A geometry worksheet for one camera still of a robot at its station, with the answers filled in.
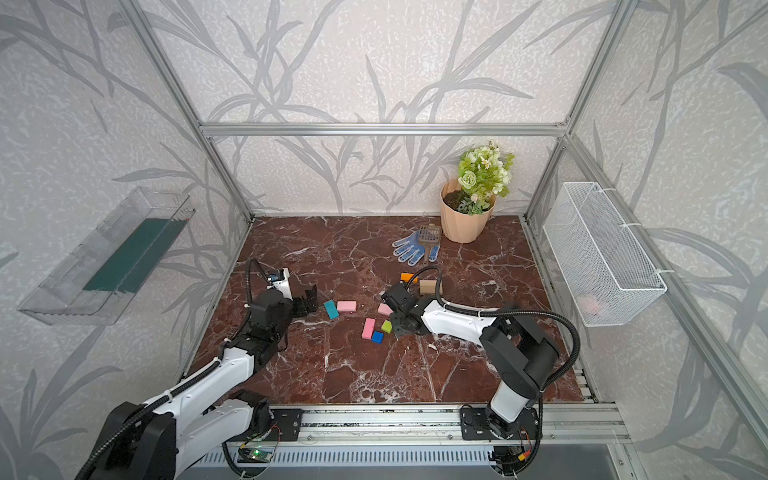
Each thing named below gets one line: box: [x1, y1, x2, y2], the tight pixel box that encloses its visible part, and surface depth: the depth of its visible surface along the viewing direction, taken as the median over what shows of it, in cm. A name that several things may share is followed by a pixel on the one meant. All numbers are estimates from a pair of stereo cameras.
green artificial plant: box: [456, 140, 516, 216], surface depth 97 cm
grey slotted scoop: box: [418, 223, 441, 266], surface depth 114 cm
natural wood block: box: [419, 280, 437, 295], surface depth 101 cm
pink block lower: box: [362, 318, 376, 340], surface depth 91 cm
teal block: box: [323, 299, 340, 320], surface depth 95 cm
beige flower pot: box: [440, 178, 497, 244], surface depth 106 cm
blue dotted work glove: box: [392, 230, 441, 267], surface depth 112 cm
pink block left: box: [337, 301, 357, 312], surface depth 96 cm
